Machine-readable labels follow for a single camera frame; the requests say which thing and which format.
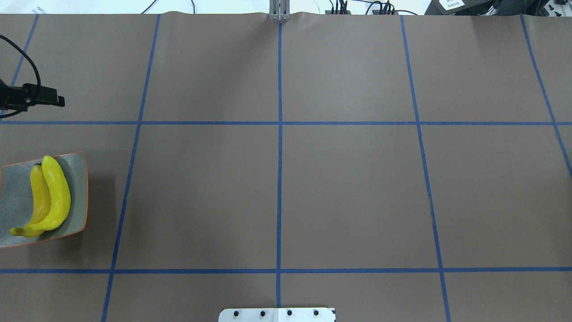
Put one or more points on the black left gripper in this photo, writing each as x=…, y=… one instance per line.
x=44, y=97

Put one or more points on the yellow banana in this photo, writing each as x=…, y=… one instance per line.
x=41, y=204
x=60, y=198

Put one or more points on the grey square plate orange rim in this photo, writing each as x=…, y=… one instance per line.
x=25, y=199

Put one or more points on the brown paper table cover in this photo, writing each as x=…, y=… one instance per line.
x=397, y=169

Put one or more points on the aluminium frame post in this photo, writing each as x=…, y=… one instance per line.
x=279, y=10

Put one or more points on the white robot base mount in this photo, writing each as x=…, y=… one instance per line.
x=292, y=314

